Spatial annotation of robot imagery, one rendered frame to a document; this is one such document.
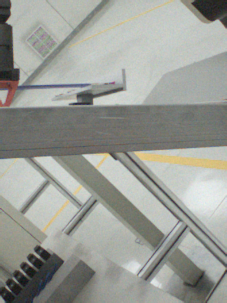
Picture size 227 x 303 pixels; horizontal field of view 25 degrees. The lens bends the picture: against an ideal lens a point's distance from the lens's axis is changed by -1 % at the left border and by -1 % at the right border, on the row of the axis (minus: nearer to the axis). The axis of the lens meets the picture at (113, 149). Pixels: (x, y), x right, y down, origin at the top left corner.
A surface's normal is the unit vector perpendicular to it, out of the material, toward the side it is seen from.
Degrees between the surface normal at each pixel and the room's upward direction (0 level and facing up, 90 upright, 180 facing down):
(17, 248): 90
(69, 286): 90
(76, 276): 90
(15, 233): 90
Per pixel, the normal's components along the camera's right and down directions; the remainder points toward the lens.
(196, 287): -0.67, -0.67
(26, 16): 0.40, 0.04
